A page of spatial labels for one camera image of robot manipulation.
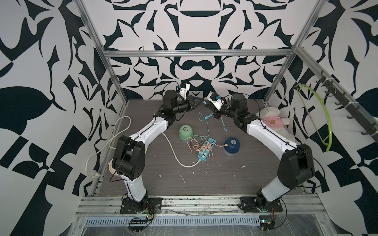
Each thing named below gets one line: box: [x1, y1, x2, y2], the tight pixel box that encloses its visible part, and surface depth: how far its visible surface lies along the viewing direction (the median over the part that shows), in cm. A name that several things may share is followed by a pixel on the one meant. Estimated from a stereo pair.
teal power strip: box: [197, 137, 217, 162], surface depth 91 cm
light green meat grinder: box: [178, 124, 194, 141], surface depth 93 cm
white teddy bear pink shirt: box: [255, 106, 296, 142], surface depth 101 cm
